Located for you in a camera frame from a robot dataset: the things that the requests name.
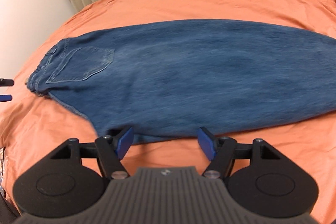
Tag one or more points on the orange bed sheet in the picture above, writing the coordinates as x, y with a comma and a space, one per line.
32, 126

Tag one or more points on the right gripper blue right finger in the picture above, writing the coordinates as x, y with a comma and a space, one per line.
219, 151

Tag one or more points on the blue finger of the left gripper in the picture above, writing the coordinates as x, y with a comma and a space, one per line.
6, 82
5, 98

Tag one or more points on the blue denim jeans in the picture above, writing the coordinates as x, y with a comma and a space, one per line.
167, 79

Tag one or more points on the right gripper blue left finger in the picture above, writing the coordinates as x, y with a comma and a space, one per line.
111, 149

